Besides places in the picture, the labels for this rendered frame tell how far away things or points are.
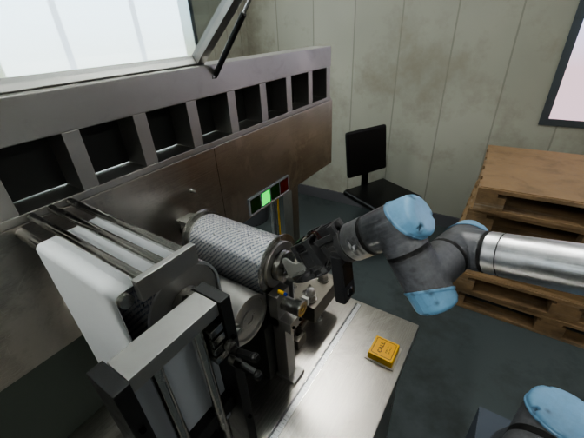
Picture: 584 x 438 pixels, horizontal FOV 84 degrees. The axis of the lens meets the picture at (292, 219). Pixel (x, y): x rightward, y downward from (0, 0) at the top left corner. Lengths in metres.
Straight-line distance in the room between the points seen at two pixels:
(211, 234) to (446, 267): 0.53
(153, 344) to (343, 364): 0.70
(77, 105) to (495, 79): 2.75
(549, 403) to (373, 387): 0.39
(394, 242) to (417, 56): 2.64
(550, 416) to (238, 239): 0.68
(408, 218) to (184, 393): 0.40
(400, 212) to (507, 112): 2.58
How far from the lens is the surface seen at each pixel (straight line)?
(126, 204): 0.85
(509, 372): 2.36
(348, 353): 1.04
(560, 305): 2.51
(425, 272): 0.55
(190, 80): 0.94
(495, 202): 2.15
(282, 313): 0.81
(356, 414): 0.95
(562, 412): 0.81
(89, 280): 0.55
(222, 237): 0.80
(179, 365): 0.48
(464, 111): 3.09
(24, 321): 0.86
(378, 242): 0.56
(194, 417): 0.57
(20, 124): 0.75
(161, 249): 0.56
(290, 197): 1.71
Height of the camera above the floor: 1.73
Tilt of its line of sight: 31 degrees down
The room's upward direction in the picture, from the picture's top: 3 degrees counter-clockwise
